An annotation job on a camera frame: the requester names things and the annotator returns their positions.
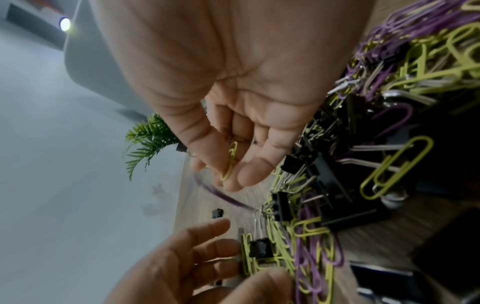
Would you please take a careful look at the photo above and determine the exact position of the person's left hand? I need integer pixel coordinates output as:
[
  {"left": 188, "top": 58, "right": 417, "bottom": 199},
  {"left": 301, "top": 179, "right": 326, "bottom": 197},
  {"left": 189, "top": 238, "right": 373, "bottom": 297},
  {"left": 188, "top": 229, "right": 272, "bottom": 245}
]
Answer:
[{"left": 102, "top": 218, "right": 295, "bottom": 304}]

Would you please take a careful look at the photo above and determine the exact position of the pile of coloured paper clips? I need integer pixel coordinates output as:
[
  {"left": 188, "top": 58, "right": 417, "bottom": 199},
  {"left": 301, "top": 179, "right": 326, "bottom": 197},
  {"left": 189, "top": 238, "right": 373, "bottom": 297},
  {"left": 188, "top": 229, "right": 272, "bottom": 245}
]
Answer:
[{"left": 239, "top": 0, "right": 480, "bottom": 304}]

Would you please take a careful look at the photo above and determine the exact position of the green potted artificial plant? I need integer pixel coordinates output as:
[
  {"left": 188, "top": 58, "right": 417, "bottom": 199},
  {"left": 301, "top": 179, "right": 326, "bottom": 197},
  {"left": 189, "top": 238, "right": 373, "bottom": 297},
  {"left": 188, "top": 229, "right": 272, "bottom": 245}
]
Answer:
[{"left": 123, "top": 113, "right": 189, "bottom": 181}]

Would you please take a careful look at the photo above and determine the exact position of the person's right hand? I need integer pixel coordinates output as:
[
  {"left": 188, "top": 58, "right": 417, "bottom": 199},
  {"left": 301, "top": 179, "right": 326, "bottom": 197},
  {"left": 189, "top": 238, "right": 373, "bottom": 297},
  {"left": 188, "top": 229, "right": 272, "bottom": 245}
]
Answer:
[{"left": 89, "top": 0, "right": 378, "bottom": 193}]

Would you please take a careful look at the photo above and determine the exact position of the yellow-green paper clip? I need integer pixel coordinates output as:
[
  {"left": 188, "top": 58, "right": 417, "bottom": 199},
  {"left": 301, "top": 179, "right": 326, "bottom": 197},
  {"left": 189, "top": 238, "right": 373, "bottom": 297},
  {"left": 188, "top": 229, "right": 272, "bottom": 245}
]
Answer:
[{"left": 219, "top": 141, "right": 239, "bottom": 182}]

